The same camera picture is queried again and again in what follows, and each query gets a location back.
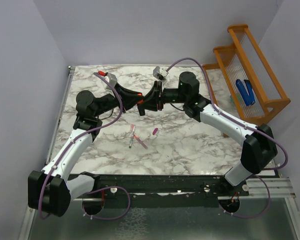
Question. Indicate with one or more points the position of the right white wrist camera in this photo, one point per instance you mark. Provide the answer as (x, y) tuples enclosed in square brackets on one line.
[(160, 74)]

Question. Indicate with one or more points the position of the orange wooden rack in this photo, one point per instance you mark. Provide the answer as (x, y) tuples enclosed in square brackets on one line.
[(244, 60)]

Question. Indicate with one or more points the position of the blue stapler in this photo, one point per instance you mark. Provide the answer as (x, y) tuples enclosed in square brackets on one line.
[(246, 91)]

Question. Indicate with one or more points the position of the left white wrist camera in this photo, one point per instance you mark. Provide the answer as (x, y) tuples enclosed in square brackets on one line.
[(112, 80)]

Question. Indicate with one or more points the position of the pink marker pen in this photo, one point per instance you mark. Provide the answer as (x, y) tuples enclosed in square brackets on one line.
[(141, 142)]

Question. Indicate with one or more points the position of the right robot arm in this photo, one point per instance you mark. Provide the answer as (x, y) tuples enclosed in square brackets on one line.
[(258, 149)]

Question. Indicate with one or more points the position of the purple pen cap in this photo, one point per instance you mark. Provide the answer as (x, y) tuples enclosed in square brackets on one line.
[(155, 131)]

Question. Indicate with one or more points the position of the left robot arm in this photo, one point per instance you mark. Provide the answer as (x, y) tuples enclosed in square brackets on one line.
[(50, 189)]

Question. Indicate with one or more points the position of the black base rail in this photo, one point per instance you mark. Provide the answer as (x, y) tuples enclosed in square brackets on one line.
[(162, 191)]

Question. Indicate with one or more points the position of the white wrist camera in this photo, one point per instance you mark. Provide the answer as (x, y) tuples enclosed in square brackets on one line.
[(112, 80), (160, 74)]

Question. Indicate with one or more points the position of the white multicolour pen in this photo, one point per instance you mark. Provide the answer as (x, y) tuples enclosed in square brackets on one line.
[(132, 137)]

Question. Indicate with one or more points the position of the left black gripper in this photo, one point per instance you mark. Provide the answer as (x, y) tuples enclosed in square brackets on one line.
[(130, 98)]

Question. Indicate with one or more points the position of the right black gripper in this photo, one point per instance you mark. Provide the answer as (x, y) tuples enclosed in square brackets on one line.
[(152, 99)]

